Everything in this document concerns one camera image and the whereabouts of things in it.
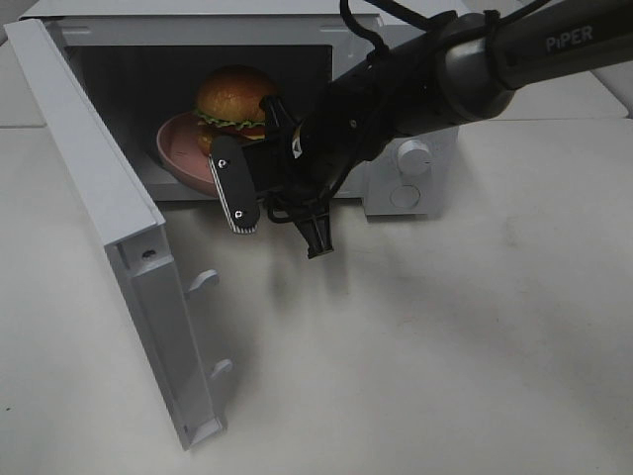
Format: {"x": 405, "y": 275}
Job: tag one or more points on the round white door button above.
{"x": 405, "y": 197}

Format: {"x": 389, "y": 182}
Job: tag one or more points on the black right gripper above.
{"x": 349, "y": 125}

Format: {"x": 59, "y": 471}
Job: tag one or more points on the white microwave door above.
{"x": 132, "y": 232}

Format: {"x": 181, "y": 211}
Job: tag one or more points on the toy burger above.
{"x": 228, "y": 104}

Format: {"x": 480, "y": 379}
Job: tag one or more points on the white timer knob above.
{"x": 413, "y": 158}

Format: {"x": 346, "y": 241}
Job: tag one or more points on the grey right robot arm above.
{"x": 465, "y": 71}

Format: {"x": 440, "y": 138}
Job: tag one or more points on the pink round plate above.
{"x": 177, "y": 144}

